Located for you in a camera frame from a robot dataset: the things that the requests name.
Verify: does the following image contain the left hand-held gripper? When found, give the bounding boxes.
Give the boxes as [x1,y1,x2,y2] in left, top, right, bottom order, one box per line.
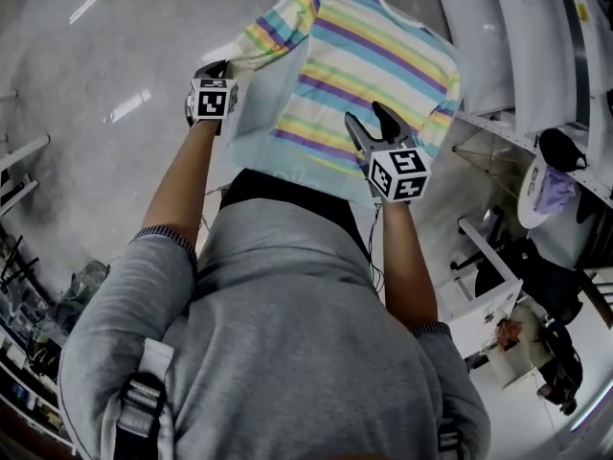
[184,58,240,129]

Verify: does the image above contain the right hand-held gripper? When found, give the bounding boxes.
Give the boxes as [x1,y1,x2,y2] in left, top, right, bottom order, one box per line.
[344,102,433,205]

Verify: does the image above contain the pastel striped shirt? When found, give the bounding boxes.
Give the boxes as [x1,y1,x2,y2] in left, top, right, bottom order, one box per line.
[227,0,462,179]

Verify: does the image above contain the person's left forearm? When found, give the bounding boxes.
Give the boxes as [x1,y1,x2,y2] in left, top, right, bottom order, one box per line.
[142,120,226,248]

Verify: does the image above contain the person's right forearm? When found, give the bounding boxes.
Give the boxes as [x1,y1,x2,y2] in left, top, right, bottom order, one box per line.
[380,198,440,333]

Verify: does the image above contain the light blue padded table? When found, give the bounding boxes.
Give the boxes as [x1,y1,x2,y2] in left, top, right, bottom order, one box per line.
[198,0,473,208]

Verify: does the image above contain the yellow metal table legs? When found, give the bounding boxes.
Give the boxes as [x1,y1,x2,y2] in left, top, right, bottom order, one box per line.
[452,112,537,200]

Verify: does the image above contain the person's black trousers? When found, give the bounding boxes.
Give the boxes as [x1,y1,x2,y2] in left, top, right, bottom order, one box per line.
[218,168,370,258]

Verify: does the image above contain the round white side table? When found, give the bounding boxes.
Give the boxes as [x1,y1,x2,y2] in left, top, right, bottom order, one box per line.
[516,155,583,230]

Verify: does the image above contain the black hanging cap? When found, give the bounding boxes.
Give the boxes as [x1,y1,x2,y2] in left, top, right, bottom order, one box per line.
[538,127,589,173]

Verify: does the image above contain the crumpled purple cloth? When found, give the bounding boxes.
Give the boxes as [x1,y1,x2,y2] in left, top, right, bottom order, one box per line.
[532,166,579,215]

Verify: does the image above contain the person's grey sweatshirt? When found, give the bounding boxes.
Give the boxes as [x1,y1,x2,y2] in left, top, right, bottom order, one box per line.
[57,197,492,460]

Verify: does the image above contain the white square stool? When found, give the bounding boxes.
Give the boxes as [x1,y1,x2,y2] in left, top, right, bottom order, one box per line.
[438,217,524,354]

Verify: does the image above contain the black office chair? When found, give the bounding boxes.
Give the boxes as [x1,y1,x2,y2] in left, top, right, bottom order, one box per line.
[452,206,583,325]

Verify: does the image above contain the black metal rack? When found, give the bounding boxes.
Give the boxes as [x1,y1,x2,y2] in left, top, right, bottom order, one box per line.
[0,235,111,368]

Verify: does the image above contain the white cluttered shelf unit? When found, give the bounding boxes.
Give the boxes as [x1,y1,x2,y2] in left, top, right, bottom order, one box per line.
[0,323,78,454]

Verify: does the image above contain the white frame stand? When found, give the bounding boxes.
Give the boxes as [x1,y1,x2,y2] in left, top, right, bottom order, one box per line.
[0,88,52,215]

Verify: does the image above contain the grey backpack strap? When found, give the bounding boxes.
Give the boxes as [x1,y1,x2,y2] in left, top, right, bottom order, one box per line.
[117,337,176,460]
[436,417,465,460]

